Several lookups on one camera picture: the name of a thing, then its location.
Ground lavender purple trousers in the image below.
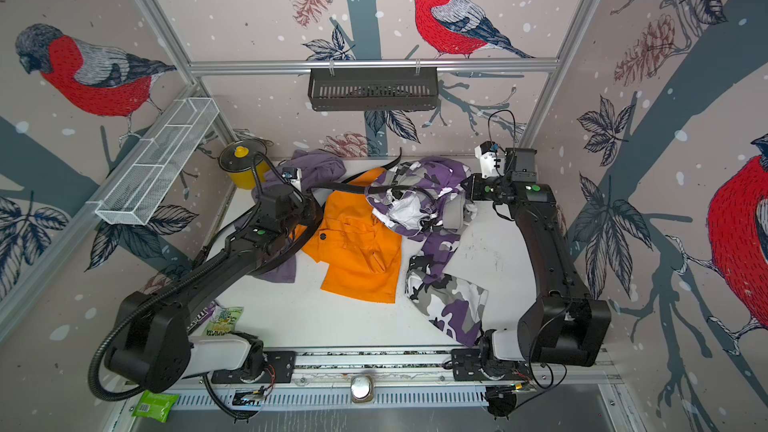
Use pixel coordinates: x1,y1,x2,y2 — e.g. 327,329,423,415
233,149,348,284

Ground orange trousers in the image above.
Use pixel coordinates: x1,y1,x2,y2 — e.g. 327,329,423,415
302,191,402,304

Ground purple camouflage trousers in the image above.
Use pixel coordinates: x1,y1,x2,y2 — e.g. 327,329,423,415
366,157,489,347

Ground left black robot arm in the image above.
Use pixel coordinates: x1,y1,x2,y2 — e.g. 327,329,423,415
87,173,321,402

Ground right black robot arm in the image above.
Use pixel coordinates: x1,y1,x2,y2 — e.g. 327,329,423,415
462,141,611,367

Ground yellow pot with lid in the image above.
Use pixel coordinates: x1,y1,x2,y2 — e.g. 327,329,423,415
218,139,269,190

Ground green snack wrapper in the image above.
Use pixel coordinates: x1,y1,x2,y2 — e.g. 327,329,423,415
203,307,244,337

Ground black hanging basket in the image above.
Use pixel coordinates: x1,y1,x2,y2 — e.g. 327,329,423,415
308,67,440,112

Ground green wipes packet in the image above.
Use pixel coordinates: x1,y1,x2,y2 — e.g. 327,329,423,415
132,391,179,423

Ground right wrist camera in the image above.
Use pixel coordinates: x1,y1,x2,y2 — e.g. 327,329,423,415
474,140,504,179

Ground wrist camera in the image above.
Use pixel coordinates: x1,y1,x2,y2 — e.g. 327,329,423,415
474,140,504,179
281,167,302,192

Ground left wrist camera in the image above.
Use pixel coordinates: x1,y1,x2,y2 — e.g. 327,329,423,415
281,167,302,192

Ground white wire mesh shelf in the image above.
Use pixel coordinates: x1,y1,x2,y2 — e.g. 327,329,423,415
95,97,219,225

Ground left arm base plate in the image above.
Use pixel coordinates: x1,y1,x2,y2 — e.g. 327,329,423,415
210,349,297,385

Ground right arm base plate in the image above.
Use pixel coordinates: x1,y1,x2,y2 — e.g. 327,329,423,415
448,348,532,382

